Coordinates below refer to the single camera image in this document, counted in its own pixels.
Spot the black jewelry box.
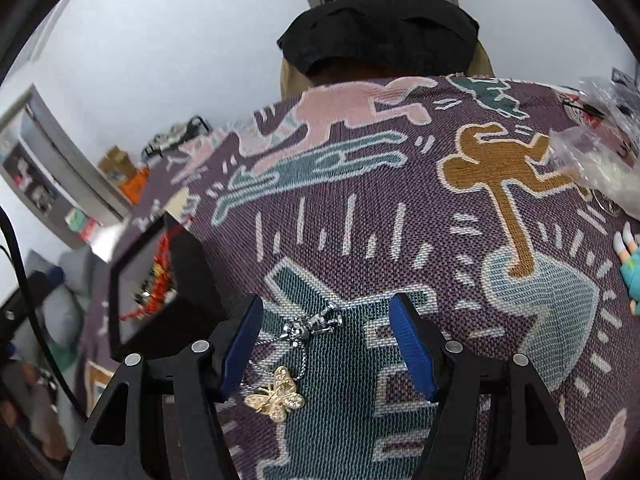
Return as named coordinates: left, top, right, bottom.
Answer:
left=108, top=212, right=228, bottom=362

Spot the purple patterned blanket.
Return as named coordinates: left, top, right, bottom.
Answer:
left=116, top=77, right=639, bottom=479

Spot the black shoe rack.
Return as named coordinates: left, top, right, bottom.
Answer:
left=141, top=115, right=212, bottom=162

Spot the clear plastic bag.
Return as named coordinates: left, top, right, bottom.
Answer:
left=549, top=70, right=639, bottom=219

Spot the cartoon boy figurine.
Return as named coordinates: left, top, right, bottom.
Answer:
left=613, top=222, right=640, bottom=316

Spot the cardboard box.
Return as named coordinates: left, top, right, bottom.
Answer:
left=98, top=145, right=137, bottom=186

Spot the black cable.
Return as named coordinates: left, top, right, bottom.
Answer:
left=0, top=204, right=89, bottom=418

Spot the red string bracelet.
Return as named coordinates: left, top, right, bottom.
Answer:
left=118, top=226, right=184, bottom=323

